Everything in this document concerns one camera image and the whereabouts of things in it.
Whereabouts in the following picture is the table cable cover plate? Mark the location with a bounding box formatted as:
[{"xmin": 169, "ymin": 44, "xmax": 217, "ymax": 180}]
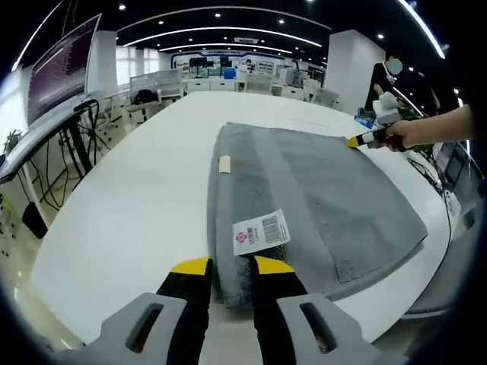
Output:
[{"xmin": 285, "ymin": 115, "xmax": 336, "ymax": 129}]

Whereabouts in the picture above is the grey towel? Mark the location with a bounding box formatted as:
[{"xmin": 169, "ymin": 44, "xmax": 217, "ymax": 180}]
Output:
[{"xmin": 207, "ymin": 121, "xmax": 429, "ymax": 311}]

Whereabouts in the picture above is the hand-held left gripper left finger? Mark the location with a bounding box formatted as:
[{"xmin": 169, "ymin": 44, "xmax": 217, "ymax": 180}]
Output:
[{"xmin": 81, "ymin": 256, "xmax": 214, "ymax": 365}]

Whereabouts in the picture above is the grey mesh office chair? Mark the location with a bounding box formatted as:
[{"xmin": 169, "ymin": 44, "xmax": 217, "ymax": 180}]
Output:
[{"xmin": 401, "ymin": 224, "xmax": 482, "ymax": 319}]

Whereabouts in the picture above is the person's right hand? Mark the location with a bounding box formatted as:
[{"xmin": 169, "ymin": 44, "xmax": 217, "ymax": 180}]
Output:
[{"xmin": 383, "ymin": 120, "xmax": 418, "ymax": 154}]

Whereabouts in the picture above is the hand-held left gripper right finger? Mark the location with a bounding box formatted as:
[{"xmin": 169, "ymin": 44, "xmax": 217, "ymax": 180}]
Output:
[{"xmin": 250, "ymin": 255, "xmax": 385, "ymax": 365}]

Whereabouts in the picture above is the black floor box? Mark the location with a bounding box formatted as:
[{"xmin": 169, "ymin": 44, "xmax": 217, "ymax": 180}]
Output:
[{"xmin": 21, "ymin": 202, "xmax": 49, "ymax": 240}]

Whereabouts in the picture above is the white table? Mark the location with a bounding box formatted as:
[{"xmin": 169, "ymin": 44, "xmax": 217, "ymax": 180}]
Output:
[{"xmin": 29, "ymin": 90, "xmax": 463, "ymax": 345}]

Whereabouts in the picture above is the small green potted plant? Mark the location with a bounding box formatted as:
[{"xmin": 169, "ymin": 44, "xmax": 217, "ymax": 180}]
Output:
[{"xmin": 2, "ymin": 129, "xmax": 24, "ymax": 154}]

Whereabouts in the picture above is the large green potted plant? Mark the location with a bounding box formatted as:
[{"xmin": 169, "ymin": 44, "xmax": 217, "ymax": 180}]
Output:
[{"xmin": 395, "ymin": 104, "xmax": 437, "ymax": 157}]

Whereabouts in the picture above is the black bag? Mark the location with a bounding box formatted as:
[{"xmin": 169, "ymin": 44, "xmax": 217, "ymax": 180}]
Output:
[{"xmin": 132, "ymin": 89, "xmax": 161, "ymax": 105}]

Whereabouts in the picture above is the monitor on stand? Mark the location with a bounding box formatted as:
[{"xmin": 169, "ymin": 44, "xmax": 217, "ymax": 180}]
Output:
[{"xmin": 0, "ymin": 13, "xmax": 103, "ymax": 183}]

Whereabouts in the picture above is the blue tissue pack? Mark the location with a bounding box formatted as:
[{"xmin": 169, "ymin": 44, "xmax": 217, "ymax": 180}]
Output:
[{"xmin": 353, "ymin": 107, "xmax": 377, "ymax": 129}]

